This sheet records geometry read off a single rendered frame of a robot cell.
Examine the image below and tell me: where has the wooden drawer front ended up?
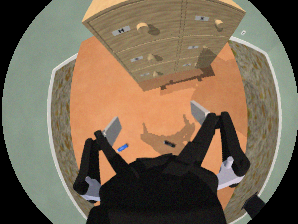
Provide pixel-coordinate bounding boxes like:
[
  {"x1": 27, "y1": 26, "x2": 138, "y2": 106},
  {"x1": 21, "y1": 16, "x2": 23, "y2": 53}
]
[
  {"x1": 116, "y1": 36, "x2": 179, "y2": 71},
  {"x1": 179, "y1": 35, "x2": 228, "y2": 58},
  {"x1": 89, "y1": 0, "x2": 182, "y2": 51},
  {"x1": 183, "y1": 0, "x2": 243, "y2": 35},
  {"x1": 176, "y1": 55, "x2": 216, "y2": 72},
  {"x1": 131, "y1": 60, "x2": 176, "y2": 82}
]

